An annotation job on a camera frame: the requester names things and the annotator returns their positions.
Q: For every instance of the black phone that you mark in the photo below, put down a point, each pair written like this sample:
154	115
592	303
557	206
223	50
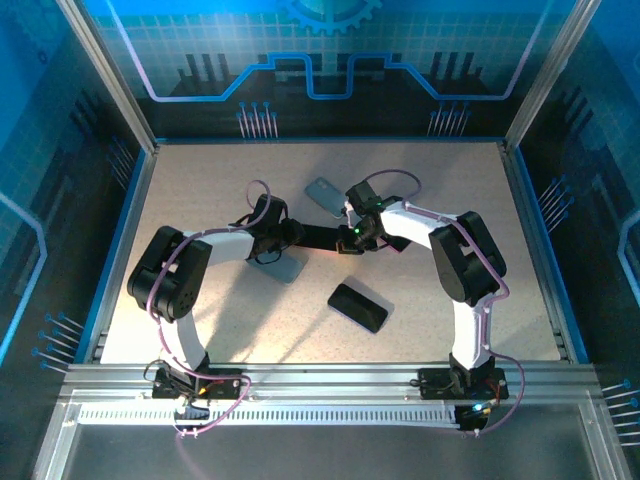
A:
320	236
357	305

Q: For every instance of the pale blue phone case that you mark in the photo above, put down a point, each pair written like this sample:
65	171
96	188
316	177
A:
285	270

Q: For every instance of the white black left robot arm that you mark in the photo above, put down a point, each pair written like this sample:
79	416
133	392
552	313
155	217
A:
225	245

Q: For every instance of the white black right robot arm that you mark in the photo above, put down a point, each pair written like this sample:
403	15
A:
415	220

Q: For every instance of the teal grey phone case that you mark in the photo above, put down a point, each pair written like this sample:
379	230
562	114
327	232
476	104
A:
325	197

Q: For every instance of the blue table edge strip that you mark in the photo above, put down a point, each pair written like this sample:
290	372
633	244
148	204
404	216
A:
129	200
548	250
325	141

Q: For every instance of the aluminium front beam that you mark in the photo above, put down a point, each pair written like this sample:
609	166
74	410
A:
325	380

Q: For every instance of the grey front panel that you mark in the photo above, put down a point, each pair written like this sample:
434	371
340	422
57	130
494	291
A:
350	455

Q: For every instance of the black controller board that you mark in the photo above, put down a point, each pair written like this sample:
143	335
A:
475	417

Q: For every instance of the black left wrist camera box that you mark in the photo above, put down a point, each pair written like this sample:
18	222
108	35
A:
267	210

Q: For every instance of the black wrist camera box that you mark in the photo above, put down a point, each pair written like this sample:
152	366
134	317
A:
364	196
267	210

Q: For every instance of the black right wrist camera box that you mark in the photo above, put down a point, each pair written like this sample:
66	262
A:
364	196

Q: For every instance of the aluminium side rail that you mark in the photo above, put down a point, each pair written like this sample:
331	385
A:
138	200
536	250

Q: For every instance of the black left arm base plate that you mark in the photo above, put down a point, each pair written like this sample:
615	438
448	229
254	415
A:
230	387

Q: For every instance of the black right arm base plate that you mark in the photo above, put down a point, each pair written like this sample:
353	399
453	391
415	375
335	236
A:
435	385

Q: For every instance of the aluminium frame post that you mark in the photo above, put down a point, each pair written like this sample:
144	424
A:
545	75
110	80

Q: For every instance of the aluminium lower frame bar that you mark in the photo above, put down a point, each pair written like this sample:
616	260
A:
55	445
605	445

